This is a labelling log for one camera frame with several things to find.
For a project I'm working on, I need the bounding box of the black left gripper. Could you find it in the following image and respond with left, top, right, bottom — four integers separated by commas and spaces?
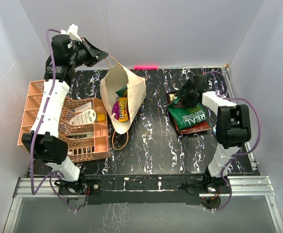
68, 37, 107, 68

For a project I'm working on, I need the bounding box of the green real cookies bag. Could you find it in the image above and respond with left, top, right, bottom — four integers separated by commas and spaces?
167, 101, 209, 130

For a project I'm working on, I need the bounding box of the brown paper bag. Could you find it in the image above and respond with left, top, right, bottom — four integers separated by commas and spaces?
100, 61, 146, 139

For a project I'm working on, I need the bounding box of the brown kettle chips bag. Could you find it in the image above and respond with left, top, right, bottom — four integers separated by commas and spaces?
166, 91, 181, 107

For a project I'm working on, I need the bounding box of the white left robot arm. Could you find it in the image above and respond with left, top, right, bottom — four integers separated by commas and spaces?
21, 32, 110, 194

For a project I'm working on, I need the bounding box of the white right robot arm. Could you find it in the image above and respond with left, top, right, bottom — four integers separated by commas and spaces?
177, 75, 251, 194

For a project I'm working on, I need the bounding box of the yellow m&m candy bag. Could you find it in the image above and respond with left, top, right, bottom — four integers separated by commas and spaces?
118, 98, 129, 122

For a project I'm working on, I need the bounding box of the green yellow snack packet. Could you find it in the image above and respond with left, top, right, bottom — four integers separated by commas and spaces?
116, 86, 128, 98

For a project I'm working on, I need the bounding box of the purple snack packet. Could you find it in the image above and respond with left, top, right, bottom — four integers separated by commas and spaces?
111, 101, 120, 120

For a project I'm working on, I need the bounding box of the white tube with label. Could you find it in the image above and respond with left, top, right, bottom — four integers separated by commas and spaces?
69, 109, 97, 126

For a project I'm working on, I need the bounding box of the yellow bottle cap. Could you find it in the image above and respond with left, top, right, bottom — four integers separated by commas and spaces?
95, 113, 106, 123

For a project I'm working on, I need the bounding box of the orange plastic organizer basket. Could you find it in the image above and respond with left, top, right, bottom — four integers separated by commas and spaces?
18, 80, 110, 163

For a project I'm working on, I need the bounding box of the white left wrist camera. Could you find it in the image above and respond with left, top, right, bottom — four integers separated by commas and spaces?
61, 24, 82, 42

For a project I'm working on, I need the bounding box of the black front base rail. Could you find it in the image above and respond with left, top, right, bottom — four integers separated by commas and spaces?
85, 174, 206, 205

